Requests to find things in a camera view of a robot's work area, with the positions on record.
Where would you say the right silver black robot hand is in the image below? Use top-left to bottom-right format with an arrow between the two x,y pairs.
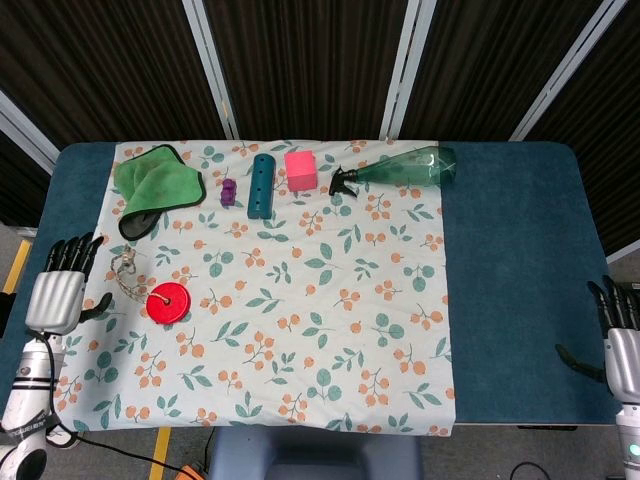
554,274 -> 640,409

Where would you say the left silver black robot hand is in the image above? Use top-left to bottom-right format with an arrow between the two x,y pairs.
23,232 -> 115,333

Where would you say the braided white rope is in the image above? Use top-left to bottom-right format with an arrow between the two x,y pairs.
108,244 -> 169,304

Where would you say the red disc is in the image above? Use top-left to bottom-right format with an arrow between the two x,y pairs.
146,281 -> 193,325

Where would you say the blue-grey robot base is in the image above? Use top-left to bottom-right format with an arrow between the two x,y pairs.
205,425 -> 424,480

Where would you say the green microfiber cloth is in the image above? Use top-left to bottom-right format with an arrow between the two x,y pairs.
113,143 -> 207,242

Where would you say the teal half-cylinder block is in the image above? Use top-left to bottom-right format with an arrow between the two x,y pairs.
246,153 -> 277,221

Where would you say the floral printed tablecloth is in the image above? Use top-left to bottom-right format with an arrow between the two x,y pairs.
49,139 -> 457,438

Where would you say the pink cube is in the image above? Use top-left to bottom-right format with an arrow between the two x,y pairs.
283,149 -> 320,193

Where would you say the green spray bottle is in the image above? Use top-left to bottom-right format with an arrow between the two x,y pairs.
328,145 -> 458,199

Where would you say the folding partition screen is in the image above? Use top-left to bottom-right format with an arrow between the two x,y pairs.
0,0 -> 640,264

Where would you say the black cable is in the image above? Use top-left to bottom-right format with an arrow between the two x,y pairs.
44,418 -> 211,480

